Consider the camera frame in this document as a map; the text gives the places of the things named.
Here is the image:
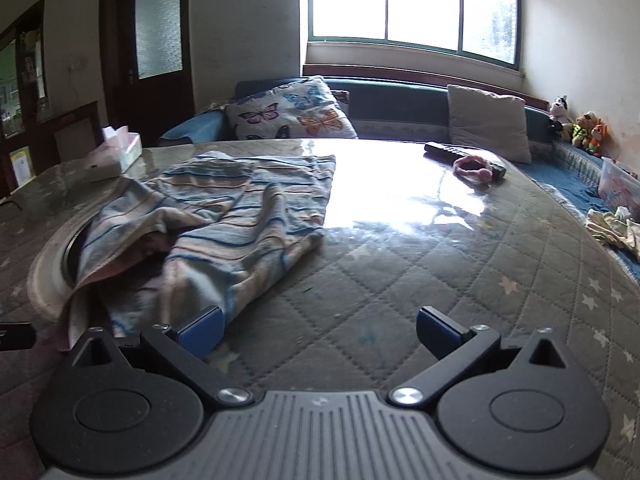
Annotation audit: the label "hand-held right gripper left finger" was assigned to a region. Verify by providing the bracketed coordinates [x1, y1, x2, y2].
[70, 306, 252, 407]

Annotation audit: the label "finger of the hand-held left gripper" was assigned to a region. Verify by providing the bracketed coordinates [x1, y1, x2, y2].
[0, 322, 36, 352]

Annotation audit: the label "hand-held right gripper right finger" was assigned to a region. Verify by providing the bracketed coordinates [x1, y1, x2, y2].
[389, 305, 571, 407]

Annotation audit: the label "striped blue beige sweater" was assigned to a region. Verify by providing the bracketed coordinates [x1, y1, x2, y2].
[65, 151, 337, 352]

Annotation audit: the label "pink hair band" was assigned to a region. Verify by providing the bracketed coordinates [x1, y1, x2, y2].
[452, 155, 494, 184]

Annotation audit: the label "black remote control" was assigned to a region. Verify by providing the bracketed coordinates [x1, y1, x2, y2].
[424, 141, 507, 180]

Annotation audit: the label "pink green tissue box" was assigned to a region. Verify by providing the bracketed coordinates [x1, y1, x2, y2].
[101, 126, 142, 173]

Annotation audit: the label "crumpled pale floral cloth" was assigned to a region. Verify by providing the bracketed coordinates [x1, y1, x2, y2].
[585, 206, 640, 261]

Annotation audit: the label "beige plain pillow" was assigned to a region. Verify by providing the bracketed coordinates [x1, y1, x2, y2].
[446, 84, 533, 164]

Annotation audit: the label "dark wooden display cabinet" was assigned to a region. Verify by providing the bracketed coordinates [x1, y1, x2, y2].
[0, 0, 101, 199]

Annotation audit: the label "blue sofa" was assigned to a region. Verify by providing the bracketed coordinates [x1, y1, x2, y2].
[157, 77, 640, 286]

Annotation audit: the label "clear plastic storage box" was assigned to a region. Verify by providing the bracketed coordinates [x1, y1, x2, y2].
[597, 156, 640, 211]

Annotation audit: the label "butterfly print pillow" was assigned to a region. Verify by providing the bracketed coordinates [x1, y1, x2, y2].
[224, 76, 359, 141]

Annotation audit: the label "green yellow plush toy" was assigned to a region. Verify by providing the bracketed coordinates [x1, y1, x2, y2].
[570, 111, 599, 149]

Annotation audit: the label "orange fox plush toy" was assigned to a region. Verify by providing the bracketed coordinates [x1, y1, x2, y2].
[587, 121, 609, 157]

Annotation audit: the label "black white cow plush toy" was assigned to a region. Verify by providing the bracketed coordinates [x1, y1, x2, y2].
[547, 95, 574, 134]

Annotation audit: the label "dark wooden door frosted glass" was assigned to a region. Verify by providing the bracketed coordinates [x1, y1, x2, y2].
[99, 0, 196, 148]

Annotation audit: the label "green framed window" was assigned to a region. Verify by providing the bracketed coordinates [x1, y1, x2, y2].
[304, 0, 524, 66]

